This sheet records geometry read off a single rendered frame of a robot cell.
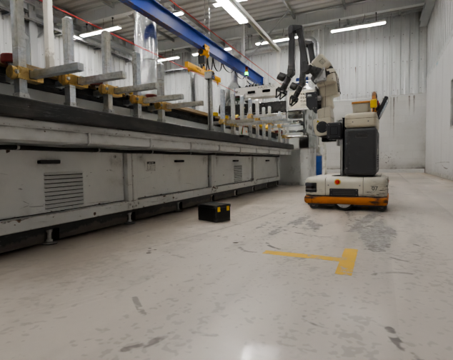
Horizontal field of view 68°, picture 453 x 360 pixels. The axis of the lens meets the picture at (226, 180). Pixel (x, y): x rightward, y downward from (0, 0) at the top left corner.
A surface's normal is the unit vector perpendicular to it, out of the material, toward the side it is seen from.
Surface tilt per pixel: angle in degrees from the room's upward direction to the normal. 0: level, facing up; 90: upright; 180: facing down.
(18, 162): 90
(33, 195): 90
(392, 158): 90
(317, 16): 90
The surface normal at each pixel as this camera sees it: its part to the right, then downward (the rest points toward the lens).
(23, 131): 0.91, 0.00
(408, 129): -0.41, 0.05
